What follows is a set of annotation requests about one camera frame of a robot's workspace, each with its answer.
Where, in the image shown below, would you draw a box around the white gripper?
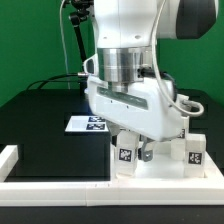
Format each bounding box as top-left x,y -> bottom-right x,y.
83,55 -> 182,161

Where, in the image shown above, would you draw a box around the white square tabletop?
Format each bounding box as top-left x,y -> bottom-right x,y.
111,142 -> 224,180

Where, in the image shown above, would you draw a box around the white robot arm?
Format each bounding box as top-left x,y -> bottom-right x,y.
87,0 -> 219,161

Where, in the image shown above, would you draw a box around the white marker plate with tags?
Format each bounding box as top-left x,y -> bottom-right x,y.
65,116 -> 108,132

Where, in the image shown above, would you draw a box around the white U-shaped fence wall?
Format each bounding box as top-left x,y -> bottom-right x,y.
0,145 -> 224,207

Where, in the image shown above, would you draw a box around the black cables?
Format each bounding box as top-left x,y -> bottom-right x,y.
26,71 -> 90,91

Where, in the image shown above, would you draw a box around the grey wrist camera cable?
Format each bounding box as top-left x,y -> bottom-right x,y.
149,0 -> 205,118

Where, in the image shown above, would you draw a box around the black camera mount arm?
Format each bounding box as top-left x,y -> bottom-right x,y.
63,0 -> 94,62

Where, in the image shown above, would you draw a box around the white cable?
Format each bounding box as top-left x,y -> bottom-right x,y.
59,0 -> 72,90

